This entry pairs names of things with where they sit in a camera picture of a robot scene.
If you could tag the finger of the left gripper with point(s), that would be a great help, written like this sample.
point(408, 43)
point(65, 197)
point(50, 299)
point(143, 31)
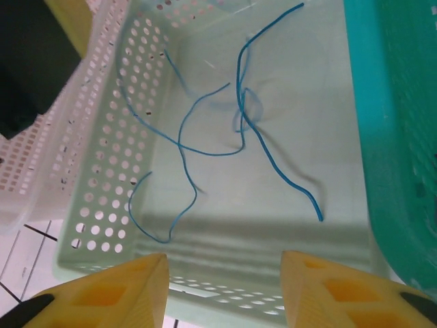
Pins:
point(76, 20)

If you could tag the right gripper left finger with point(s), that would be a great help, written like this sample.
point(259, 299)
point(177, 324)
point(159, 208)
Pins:
point(102, 300)

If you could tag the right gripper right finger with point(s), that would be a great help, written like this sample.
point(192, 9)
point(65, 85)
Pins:
point(341, 300)

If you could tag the white perforated plastic basket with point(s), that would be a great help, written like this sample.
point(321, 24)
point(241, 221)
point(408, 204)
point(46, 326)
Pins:
point(51, 153)

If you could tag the light green plastic basket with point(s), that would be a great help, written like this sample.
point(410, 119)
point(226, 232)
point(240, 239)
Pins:
point(307, 119)

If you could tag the teal perforated plastic basket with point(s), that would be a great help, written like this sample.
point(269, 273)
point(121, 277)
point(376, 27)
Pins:
point(392, 102)

